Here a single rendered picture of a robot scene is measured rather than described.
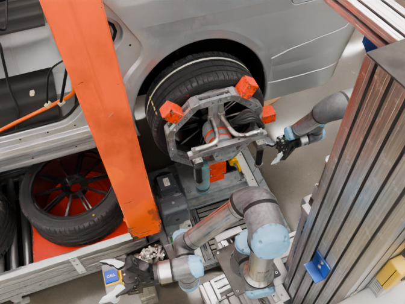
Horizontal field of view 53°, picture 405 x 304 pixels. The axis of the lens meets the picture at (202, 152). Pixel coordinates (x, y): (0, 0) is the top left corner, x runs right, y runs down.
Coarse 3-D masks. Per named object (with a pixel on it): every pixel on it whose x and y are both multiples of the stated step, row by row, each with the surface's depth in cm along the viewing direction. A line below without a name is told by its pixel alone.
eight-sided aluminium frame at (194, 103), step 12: (204, 96) 202; (216, 96) 205; (228, 96) 201; (192, 108) 199; (252, 108) 214; (180, 120) 203; (168, 132) 207; (168, 144) 215; (180, 156) 227; (204, 156) 241
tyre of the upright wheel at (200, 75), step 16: (176, 64) 211; (192, 64) 208; (208, 64) 207; (224, 64) 210; (160, 80) 214; (176, 80) 207; (192, 80) 201; (208, 80) 201; (224, 80) 204; (160, 96) 210; (176, 96) 202; (192, 96) 205; (256, 96) 221; (160, 128) 215; (160, 144) 225
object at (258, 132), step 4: (220, 104) 203; (220, 108) 205; (220, 112) 208; (224, 112) 208; (220, 116) 208; (224, 116) 207; (224, 120) 206; (224, 124) 205; (228, 124) 204; (228, 128) 202; (232, 128) 202; (260, 128) 202; (232, 132) 201; (236, 132) 200; (248, 132) 200; (252, 132) 200; (256, 132) 200; (260, 132) 201; (236, 136) 200; (240, 136) 200; (244, 136) 200; (248, 136) 200
